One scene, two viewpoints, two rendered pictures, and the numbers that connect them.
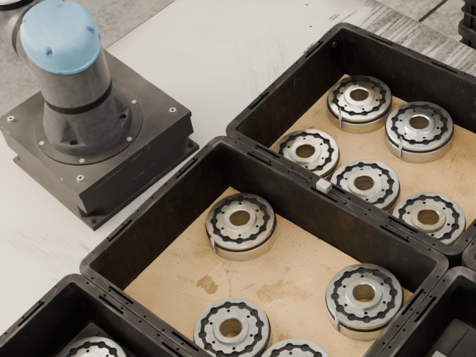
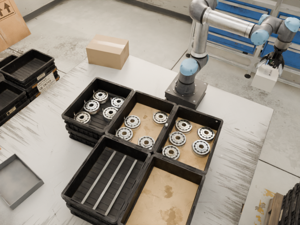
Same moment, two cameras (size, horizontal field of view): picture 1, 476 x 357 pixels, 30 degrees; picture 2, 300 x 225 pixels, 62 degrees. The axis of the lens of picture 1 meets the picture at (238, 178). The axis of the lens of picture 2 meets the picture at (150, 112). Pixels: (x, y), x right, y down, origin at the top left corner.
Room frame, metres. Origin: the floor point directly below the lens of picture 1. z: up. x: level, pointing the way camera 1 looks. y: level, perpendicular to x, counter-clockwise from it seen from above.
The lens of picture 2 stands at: (0.26, -0.88, 2.08)
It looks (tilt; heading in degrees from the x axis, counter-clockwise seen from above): 49 degrees down; 62
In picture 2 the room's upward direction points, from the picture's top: 3 degrees clockwise
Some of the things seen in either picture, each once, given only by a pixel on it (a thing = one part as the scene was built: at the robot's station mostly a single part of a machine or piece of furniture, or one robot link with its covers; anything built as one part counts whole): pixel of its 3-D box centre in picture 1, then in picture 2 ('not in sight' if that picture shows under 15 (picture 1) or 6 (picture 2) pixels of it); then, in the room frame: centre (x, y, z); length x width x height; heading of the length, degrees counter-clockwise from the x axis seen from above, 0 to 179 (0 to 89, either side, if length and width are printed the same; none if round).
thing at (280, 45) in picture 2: not in sight; (283, 43); (1.45, -0.13, 1.33); 0.08 x 0.08 x 0.05
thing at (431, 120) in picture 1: (418, 123); (201, 146); (0.92, -0.29, 0.86); 0.05 x 0.05 x 0.01
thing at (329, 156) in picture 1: (305, 154); (183, 125); (0.90, -0.11, 0.86); 0.10 x 0.10 x 0.01
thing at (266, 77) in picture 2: not in sight; (266, 74); (1.46, -0.11, 1.09); 0.20 x 0.12 x 0.09; 35
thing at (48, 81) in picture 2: not in sight; (47, 83); (0.19, 1.16, 0.41); 0.31 x 0.02 x 0.16; 35
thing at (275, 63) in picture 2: not in sight; (276, 56); (1.44, -0.13, 1.25); 0.09 x 0.08 x 0.12; 35
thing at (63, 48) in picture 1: (64, 50); (188, 70); (1.13, 0.23, 0.97); 0.13 x 0.12 x 0.14; 28
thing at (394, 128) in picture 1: (418, 125); (201, 147); (0.92, -0.29, 0.86); 0.10 x 0.10 x 0.01
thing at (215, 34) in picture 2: not in sight; (230, 24); (2.29, 1.13, 0.60); 0.72 x 0.03 x 0.56; 125
